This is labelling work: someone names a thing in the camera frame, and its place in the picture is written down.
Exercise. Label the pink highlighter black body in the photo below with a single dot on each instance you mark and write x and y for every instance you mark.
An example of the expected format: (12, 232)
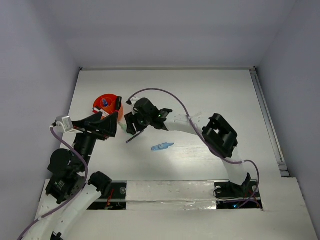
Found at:
(100, 110)

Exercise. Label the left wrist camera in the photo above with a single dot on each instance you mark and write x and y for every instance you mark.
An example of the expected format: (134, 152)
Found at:
(63, 124)

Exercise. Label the orange round container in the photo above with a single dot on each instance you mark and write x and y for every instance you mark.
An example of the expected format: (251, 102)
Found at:
(110, 109)

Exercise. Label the purple pen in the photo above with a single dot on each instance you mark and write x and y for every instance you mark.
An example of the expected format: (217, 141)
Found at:
(133, 137)

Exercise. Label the aluminium side rail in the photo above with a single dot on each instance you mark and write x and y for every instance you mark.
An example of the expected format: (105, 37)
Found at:
(284, 171)

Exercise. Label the green correction tape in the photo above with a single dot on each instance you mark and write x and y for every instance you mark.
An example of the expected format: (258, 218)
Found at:
(123, 126)

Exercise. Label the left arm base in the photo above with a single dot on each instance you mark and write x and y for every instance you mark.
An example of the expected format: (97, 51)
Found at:
(115, 200)

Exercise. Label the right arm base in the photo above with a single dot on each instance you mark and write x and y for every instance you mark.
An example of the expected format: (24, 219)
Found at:
(231, 198)

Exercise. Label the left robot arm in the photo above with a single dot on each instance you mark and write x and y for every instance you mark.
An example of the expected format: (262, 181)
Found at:
(71, 190)

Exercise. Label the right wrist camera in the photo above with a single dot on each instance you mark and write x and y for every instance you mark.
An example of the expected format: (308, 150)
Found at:
(132, 101)

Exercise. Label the orange highlighter black body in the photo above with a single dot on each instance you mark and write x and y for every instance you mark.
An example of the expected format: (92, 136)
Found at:
(118, 103)

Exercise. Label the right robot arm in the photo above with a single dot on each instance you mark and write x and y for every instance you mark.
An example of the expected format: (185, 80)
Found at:
(215, 131)

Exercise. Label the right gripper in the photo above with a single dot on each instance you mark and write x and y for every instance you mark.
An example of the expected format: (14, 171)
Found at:
(130, 119)

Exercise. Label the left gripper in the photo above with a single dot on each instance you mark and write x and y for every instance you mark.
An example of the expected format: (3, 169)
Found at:
(108, 126)

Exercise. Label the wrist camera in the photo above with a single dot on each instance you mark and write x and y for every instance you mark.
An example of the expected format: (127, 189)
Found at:
(63, 124)
(132, 101)

